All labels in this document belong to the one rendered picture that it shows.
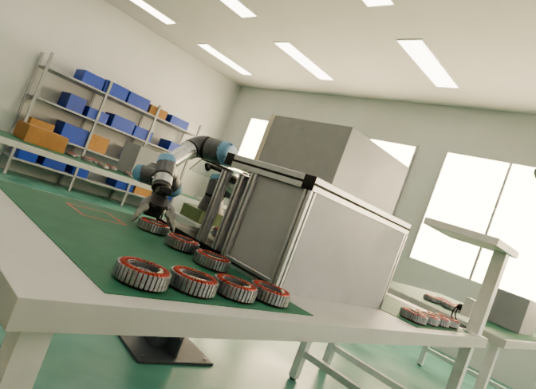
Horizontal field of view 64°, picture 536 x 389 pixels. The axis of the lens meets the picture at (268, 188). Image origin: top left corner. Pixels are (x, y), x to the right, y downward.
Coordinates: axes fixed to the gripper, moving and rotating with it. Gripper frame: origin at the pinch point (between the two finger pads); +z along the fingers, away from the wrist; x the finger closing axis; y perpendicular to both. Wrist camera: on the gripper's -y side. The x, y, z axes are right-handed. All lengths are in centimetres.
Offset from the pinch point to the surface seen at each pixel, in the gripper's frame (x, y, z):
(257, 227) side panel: -27.7, -26.7, 6.5
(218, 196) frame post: -18.5, -12.0, -12.7
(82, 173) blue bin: 38, 513, -395
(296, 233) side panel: -34, -41, 15
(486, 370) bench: -206, 31, 10
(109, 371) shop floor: -11, 87, 26
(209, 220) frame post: -18.4, -5.7, -5.7
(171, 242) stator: -3.6, -15.3, 13.7
